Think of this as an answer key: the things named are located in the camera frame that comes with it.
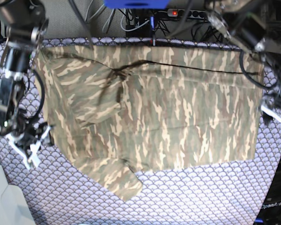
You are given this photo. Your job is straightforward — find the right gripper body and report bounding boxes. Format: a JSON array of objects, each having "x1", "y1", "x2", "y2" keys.
[{"x1": 0, "y1": 114, "x2": 48, "y2": 152}]

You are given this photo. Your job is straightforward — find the camouflage T-shirt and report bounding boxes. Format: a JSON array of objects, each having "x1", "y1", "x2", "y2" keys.
[{"x1": 35, "y1": 45, "x2": 262, "y2": 201}]

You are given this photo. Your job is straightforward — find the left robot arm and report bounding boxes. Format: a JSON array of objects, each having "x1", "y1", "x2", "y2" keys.
[{"x1": 204, "y1": 0, "x2": 281, "y2": 123}]

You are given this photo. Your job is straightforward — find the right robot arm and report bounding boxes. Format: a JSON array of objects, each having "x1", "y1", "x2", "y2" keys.
[{"x1": 0, "y1": 0, "x2": 52, "y2": 170}]

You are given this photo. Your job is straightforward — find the white plastic bin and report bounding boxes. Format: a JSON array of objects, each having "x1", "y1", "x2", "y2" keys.
[{"x1": 0, "y1": 165, "x2": 35, "y2": 225}]

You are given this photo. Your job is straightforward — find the black OpenArm box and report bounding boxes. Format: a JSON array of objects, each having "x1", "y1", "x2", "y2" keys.
[{"x1": 254, "y1": 159, "x2": 281, "y2": 225}]

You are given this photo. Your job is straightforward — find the black power strip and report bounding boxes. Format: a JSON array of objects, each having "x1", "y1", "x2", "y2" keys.
[{"x1": 166, "y1": 8, "x2": 211, "y2": 20}]

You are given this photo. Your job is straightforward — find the white cable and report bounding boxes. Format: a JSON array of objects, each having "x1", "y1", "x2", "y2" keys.
[{"x1": 120, "y1": 9, "x2": 150, "y2": 32}]

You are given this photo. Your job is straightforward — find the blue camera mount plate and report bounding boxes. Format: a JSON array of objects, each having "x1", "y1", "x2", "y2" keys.
[{"x1": 104, "y1": 0, "x2": 169, "y2": 9}]

